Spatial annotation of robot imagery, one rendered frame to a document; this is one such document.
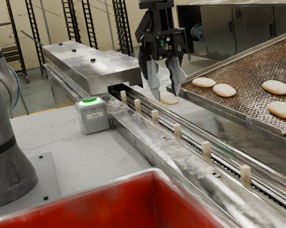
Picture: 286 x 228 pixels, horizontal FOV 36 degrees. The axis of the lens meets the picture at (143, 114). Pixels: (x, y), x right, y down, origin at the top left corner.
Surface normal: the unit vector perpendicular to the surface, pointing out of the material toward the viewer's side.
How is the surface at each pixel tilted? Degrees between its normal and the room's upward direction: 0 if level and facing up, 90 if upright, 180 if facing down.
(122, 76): 90
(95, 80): 90
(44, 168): 3
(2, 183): 72
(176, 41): 90
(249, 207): 0
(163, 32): 90
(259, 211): 0
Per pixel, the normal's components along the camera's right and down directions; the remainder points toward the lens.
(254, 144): -0.16, -0.95
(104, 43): 0.32, 0.22
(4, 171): 0.51, -0.18
